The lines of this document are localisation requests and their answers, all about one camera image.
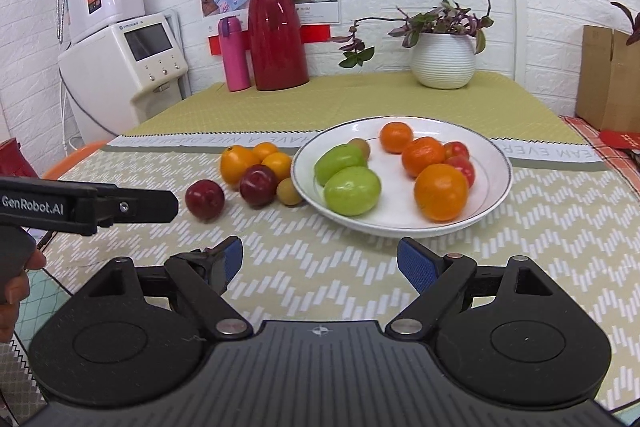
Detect white machine with screen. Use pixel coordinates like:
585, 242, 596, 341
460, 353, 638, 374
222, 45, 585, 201
57, 13, 189, 142

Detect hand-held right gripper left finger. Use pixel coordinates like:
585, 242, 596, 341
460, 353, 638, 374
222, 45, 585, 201
77, 236, 254, 341

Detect pink bottle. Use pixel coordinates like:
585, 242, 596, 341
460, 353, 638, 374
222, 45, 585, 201
217, 16, 252, 92

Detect red thermos jug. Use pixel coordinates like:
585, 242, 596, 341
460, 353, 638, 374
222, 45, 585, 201
247, 0, 310, 92

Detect person's left hand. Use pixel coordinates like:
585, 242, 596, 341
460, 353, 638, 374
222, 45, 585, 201
0, 251, 47, 344

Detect white plate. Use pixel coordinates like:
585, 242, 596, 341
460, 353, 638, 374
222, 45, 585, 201
291, 116, 513, 239

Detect grey hose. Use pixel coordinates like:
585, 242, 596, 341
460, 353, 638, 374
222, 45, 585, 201
56, 0, 76, 45

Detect purple plant in white pot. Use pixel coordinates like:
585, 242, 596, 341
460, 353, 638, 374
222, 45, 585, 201
331, 0, 495, 90

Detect green mango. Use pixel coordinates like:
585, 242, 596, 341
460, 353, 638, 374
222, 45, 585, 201
323, 167, 382, 216
314, 144, 369, 186

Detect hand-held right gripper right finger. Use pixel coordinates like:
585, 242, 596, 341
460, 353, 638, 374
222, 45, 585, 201
385, 237, 557, 341

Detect deep orange tangerine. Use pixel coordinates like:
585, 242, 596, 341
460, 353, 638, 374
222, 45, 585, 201
379, 121, 415, 154
401, 137, 447, 178

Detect chevron patterned tablecloth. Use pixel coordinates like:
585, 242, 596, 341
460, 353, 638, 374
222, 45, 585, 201
37, 72, 640, 413

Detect cardboard box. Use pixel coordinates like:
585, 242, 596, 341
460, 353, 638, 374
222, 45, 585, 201
575, 25, 640, 132

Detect teal grid tablecloth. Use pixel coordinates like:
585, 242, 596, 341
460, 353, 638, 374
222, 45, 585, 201
0, 264, 76, 408

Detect red apple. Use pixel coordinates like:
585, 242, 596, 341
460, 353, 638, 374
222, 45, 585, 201
185, 179, 226, 221

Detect large yellow-orange orange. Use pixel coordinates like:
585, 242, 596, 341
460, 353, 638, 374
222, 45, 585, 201
220, 145, 261, 186

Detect red checkered cloth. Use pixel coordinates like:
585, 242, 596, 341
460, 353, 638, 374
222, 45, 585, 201
560, 115, 640, 188

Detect dark red plum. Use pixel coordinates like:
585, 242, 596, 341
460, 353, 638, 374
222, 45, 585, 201
239, 164, 279, 208

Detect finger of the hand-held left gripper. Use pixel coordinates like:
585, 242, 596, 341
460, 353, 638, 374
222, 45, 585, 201
96, 186, 179, 228

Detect large deep orange orange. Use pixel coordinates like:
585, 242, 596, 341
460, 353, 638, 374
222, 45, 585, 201
413, 163, 470, 223

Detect dark purple plant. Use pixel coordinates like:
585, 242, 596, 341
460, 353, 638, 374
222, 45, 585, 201
611, 1, 640, 45

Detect red apples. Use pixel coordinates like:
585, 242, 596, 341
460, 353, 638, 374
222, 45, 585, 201
446, 155, 476, 188

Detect dark red object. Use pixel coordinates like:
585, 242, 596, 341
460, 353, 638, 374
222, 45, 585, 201
0, 138, 40, 178

